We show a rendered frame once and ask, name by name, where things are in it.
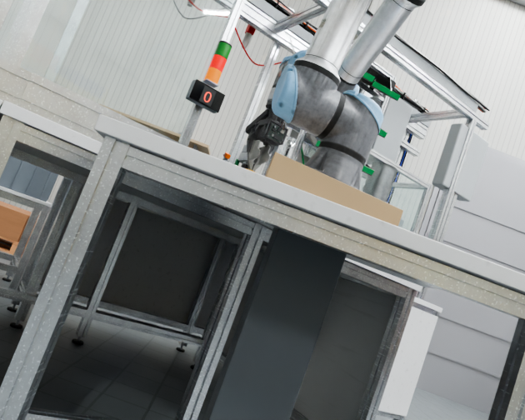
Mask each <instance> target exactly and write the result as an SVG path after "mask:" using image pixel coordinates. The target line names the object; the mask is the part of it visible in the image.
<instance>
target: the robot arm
mask: <svg viewBox="0 0 525 420"><path fill-rule="evenodd" d="M371 1H372V0H331V2H330V3H329V5H328V8H327V11H326V12H325V14H324V16H323V18H322V21H321V22H320V25H319V27H318V29H317V31H316V33H315V35H314V37H313V39H312V42H311V44H310V46H309V48H308V50H301V51H299V52H296V53H295V54H293V55H292V56H286V57H285V58H284V59H283V60H282V63H281V64H280V66H279V69H278V72H277V76H276V78H275V80H274V83H273V85H272V88H271V91H270V93H269V95H268V98H267V104H266V110H265V111H264V112H263V113H262V114H261V115H259V116H258V117H257V118H256V119H255V120H254V121H252V122H251V123H250V124H249V125H248V126H247V127H246V133H247V134H248V137H247V163H248V166H249V169H250V170H253V171H255V170H256V169H258V168H259V167H260V166H261V165H262V164H263V163H266V162H268V161H269V159H270V155H269V154H271V153H272V151H273V149H274V147H275V146H279V145H283V143H284V141H285V138H286V136H287V134H288V128H286V127H285V123H284V120H285V122H286V123H291V124H292V125H294V126H296V127H298V128H301V129H302V130H303V131H305V132H307V133H310V134H312V135H313V136H315V137H317V138H320V139H321V140H322V141H321V142H320V144H319V146H318V149H317V151H316V152H315V153H314V154H313V155H312V157H311V158H310V159H309V160H308V161H307V162H306V163H305V164H304V165H305V166H308V167H310V168H312V169H314V170H316V171H319V172H320V173H323V174H325V175H328V176H329V177H331V178H334V179H336V180H338V181H340V182H342V183H345V184H347V185H349V186H351V187H353V188H356V189H358V190H360V183H361V175H362V170H363V166H364V164H365V162H366V160H367V158H368V155H369V153H370V151H371V149H372V146H373V144H374V142H375V139H376V137H377V135H378V134H379V133H380V127H381V126H382V123H383V111H382V109H381V108H380V107H379V106H378V105H377V104H376V103H375V102H374V101H373V100H372V99H371V98H370V97H368V96H366V95H364V94H362V93H358V92H359V86H358V85H357V83H358V82H359V80H360V79H361V78H362V76H363V75H364V74H365V72H366V71H367V70H368V69H369V68H370V66H371V65H372V64H373V62H374V61H375V60H376V58H377V57H378V55H379V54H380V53H381V52H382V50H383V49H384V48H385V47H386V46H387V45H388V43H389V42H390V40H391V39H392V38H393V36H394V35H395V34H396V32H397V31H398V29H399V28H400V27H401V26H402V25H403V24H404V22H405V21H406V20H407V18H408V17H409V15H410V14H411V13H412V12H413V10H414V9H415V8H420V7H421V6H422V5H423V4H424V3H425V2H426V0H383V2H382V4H381V5H380V6H379V8H378V9H377V11H376V12H375V13H374V14H373V16H372V18H371V19H370V20H369V22H368V23H367V25H366V26H365V28H364V29H363V30H362V31H361V33H360V34H359V36H358V37H357V39H356V40H355V42H354V43H353V45H352V46H351V44H352V42H353V39H354V37H355V35H356V33H357V31H358V29H359V27H360V25H361V22H362V20H363V18H364V16H365V14H366V12H367V10H368V7H369V5H370V3H371ZM350 46H351V47H350ZM348 49H349V50H348ZM283 124H284V125H283ZM285 133H286V134H285ZM284 136H285V137H284ZM260 141H261V142H263V145H265V147H260ZM254 159H255V162H254Z"/></svg>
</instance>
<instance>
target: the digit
mask: <svg viewBox="0 0 525 420"><path fill-rule="evenodd" d="M215 94H216V91H214V90H213V89H211V88H210V87H207V86H206V85H205V87H204V89H203V91H202V95H201V97H200V99H199V101H200V102H202V103H204V104H206V105H208V106H209V107H211V105H212V103H213V99H214V97H215Z"/></svg>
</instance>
